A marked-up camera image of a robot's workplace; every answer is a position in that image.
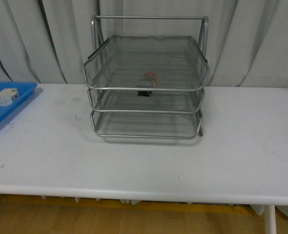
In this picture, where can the red emergency stop button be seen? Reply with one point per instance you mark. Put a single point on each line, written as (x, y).
(148, 80)

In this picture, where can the silver mesh tray rack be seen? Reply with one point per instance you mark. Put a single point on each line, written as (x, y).
(113, 71)

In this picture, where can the white circuit breaker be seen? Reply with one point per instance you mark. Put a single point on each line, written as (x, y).
(8, 96)

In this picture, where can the blue plastic tray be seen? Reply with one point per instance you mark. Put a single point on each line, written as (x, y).
(28, 92)

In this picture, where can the white table leg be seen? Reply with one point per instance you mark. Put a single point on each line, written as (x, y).
(270, 219)

